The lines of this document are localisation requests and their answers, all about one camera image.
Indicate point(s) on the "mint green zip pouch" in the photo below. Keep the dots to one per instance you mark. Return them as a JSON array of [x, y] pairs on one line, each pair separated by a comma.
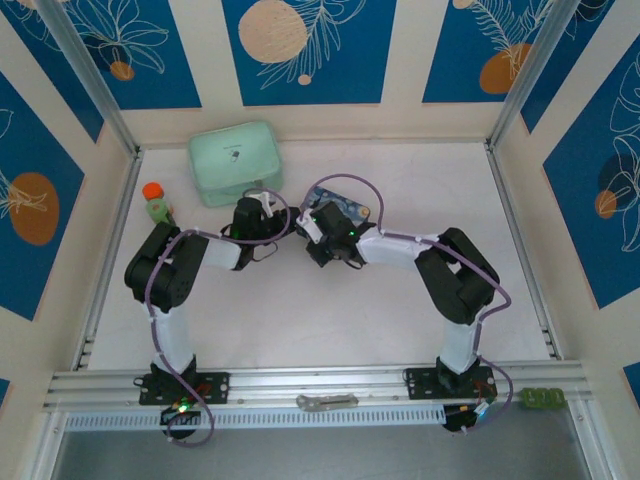
[[232, 160]]

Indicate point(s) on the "aluminium frame post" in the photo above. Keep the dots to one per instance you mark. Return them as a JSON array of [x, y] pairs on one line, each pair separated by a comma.
[[95, 80], [530, 75]]

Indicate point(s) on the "blue patterned card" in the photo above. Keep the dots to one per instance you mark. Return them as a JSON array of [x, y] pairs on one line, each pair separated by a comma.
[[352, 207]]

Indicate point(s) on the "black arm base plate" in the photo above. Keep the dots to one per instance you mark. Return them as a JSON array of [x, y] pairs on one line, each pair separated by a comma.
[[422, 382], [215, 387]]

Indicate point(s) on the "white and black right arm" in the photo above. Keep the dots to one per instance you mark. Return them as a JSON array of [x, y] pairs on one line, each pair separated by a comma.
[[460, 340]]

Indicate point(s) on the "green terminal block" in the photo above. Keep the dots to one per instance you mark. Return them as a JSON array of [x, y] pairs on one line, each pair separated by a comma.
[[544, 398]]

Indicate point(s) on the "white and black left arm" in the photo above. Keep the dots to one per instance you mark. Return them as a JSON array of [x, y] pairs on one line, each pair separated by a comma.
[[172, 330]]

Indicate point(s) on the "aluminium side rail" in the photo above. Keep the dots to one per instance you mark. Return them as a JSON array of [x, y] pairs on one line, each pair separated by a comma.
[[102, 280], [530, 270]]

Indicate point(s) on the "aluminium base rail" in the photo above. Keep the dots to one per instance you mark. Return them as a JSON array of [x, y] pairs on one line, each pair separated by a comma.
[[310, 382]]

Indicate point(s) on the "green bottle with orange cap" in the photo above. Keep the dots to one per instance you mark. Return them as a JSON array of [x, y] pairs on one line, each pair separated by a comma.
[[159, 207]]

